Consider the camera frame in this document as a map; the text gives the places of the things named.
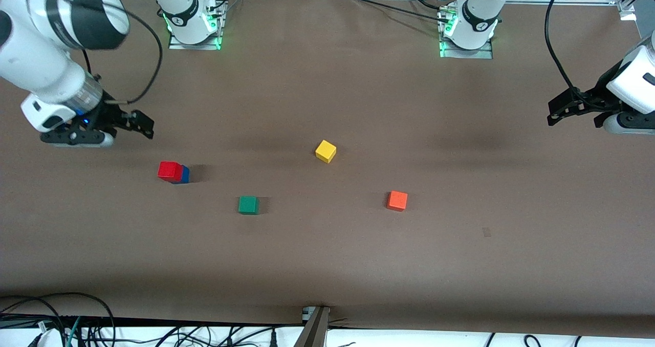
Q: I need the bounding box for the red wooden block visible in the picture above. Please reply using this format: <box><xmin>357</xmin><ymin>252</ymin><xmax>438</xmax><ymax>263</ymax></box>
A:
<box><xmin>157</xmin><ymin>161</ymin><xmax>184</xmax><ymax>183</ymax></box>

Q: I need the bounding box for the yellow wooden block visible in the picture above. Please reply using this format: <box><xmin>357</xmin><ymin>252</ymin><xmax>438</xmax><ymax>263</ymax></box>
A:
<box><xmin>315</xmin><ymin>140</ymin><xmax>337</xmax><ymax>164</ymax></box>

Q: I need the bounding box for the orange wooden block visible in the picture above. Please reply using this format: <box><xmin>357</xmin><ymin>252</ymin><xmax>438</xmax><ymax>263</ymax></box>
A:
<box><xmin>386</xmin><ymin>190</ymin><xmax>408</xmax><ymax>212</ymax></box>

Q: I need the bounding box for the brown paper table cover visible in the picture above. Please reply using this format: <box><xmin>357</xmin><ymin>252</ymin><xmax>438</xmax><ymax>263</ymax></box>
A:
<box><xmin>0</xmin><ymin>0</ymin><xmax>655</xmax><ymax>337</ymax></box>

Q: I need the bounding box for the white lower shelf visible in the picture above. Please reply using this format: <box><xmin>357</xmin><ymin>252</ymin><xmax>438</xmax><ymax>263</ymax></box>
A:
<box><xmin>0</xmin><ymin>324</ymin><xmax>655</xmax><ymax>347</ymax></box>

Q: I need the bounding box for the aluminium profile bar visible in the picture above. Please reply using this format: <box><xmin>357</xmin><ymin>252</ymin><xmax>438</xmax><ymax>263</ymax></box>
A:
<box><xmin>294</xmin><ymin>306</ymin><xmax>331</xmax><ymax>347</ymax></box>

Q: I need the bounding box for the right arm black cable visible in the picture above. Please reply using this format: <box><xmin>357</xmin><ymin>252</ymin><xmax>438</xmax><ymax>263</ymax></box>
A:
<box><xmin>81</xmin><ymin>0</ymin><xmax>164</xmax><ymax>105</ymax></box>

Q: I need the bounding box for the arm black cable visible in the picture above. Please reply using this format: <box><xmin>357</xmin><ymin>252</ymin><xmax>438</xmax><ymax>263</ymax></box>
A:
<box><xmin>544</xmin><ymin>0</ymin><xmax>587</xmax><ymax>100</ymax></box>
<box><xmin>81</xmin><ymin>0</ymin><xmax>164</xmax><ymax>105</ymax></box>

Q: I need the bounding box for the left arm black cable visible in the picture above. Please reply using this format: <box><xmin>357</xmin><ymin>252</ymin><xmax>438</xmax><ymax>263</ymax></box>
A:
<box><xmin>544</xmin><ymin>0</ymin><xmax>587</xmax><ymax>100</ymax></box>

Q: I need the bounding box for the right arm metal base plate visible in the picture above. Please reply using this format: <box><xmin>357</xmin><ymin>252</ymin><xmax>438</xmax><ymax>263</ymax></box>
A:
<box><xmin>168</xmin><ymin>2</ymin><xmax>226</xmax><ymax>51</ymax></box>

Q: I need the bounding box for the metal corner bracket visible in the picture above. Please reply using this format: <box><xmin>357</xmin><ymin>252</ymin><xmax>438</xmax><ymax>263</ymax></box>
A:
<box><xmin>616</xmin><ymin>0</ymin><xmax>638</xmax><ymax>21</ymax></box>

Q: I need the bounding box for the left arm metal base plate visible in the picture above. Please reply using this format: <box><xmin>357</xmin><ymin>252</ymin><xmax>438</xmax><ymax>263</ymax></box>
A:
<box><xmin>439</xmin><ymin>7</ymin><xmax>494</xmax><ymax>59</ymax></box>

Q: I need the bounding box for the short black base cable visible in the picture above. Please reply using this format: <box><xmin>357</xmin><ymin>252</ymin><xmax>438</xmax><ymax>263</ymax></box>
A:
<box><xmin>406</xmin><ymin>0</ymin><xmax>445</xmax><ymax>12</ymax></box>

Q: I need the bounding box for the black looped cable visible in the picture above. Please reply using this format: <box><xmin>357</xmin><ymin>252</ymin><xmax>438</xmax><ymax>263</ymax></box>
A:
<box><xmin>0</xmin><ymin>291</ymin><xmax>117</xmax><ymax>347</ymax></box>

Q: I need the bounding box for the long black base cable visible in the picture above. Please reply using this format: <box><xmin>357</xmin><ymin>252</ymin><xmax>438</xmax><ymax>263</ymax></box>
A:
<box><xmin>350</xmin><ymin>0</ymin><xmax>452</xmax><ymax>24</ymax></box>

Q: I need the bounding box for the teal cable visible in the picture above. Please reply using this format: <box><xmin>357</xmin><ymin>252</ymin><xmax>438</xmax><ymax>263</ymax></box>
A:
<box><xmin>63</xmin><ymin>316</ymin><xmax>83</xmax><ymax>347</ymax></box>

